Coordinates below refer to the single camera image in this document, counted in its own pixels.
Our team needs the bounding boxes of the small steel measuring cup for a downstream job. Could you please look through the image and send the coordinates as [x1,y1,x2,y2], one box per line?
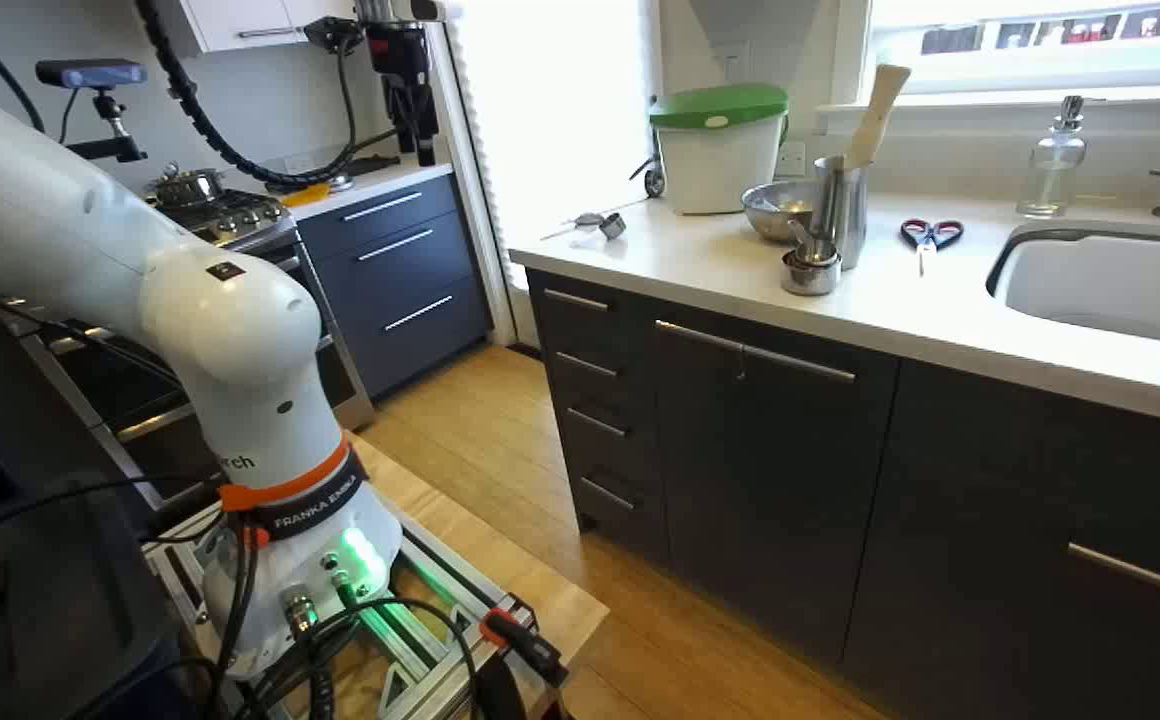
[544,210,628,241]

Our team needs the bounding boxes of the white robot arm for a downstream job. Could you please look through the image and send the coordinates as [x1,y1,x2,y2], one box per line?
[0,106,398,678]

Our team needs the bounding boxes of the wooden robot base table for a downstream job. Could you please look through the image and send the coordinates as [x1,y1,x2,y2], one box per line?
[145,445,603,720]

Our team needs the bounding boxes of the blue drawer cabinet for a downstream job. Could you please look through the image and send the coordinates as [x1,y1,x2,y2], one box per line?
[298,174,492,401]

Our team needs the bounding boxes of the steel mixing bowl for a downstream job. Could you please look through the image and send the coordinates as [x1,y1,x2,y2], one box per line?
[742,181,814,242]

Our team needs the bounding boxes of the white bin green lid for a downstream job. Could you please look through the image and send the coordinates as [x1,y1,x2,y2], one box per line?
[648,84,788,216]

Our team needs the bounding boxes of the wooden spatula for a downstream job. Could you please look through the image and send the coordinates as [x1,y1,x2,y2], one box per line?
[843,63,906,168]

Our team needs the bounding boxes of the dark kitchen cabinet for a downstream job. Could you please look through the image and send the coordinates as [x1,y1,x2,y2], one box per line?
[531,273,1160,720]

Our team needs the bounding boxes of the clear soap dispenser bottle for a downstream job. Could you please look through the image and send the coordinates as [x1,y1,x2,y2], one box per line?
[1015,96,1087,216]

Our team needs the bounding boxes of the kitchen sink basin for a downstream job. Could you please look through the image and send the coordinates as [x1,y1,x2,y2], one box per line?
[985,220,1160,338]

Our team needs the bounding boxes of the black corrugated cable hose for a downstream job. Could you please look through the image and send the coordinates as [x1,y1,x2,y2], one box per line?
[132,0,370,196]

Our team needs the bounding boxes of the red handled scissors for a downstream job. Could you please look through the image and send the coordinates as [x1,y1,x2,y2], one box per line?
[898,220,962,273]

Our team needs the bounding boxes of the black tripod camera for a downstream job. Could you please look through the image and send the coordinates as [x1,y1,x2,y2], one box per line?
[36,60,149,165]

